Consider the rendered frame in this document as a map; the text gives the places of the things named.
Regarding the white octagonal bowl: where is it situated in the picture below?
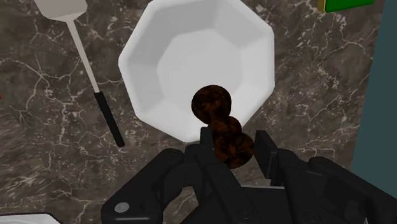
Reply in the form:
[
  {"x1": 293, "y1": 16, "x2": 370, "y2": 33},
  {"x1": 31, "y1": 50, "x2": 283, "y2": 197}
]
[{"x1": 118, "y1": 0, "x2": 276, "y2": 143}]

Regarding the white dish with black rim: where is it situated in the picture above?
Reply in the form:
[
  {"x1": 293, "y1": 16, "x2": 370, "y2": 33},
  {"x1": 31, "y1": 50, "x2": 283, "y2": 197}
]
[{"x1": 0, "y1": 212, "x2": 60, "y2": 224}]

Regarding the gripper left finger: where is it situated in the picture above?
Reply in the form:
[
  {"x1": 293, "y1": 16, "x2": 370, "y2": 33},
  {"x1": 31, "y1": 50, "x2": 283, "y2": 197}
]
[{"x1": 101, "y1": 126, "x2": 249, "y2": 224}]

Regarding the white spatula with black handle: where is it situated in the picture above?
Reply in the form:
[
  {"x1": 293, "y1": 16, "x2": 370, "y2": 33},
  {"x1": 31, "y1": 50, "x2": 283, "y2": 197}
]
[{"x1": 33, "y1": 0, "x2": 126, "y2": 148}]

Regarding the dark brown lumpy object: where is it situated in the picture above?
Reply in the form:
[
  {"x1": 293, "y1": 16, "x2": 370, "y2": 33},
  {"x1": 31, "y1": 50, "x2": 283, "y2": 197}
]
[{"x1": 191, "y1": 84, "x2": 256, "y2": 170}]

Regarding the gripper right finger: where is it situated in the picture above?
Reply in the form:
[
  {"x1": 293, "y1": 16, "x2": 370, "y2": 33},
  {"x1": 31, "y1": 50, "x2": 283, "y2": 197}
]
[{"x1": 254, "y1": 129, "x2": 397, "y2": 224}]

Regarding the green and yellow box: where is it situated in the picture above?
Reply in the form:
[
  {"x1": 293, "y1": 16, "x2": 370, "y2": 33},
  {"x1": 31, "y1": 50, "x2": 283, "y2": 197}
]
[{"x1": 317, "y1": 0, "x2": 377, "y2": 14}]

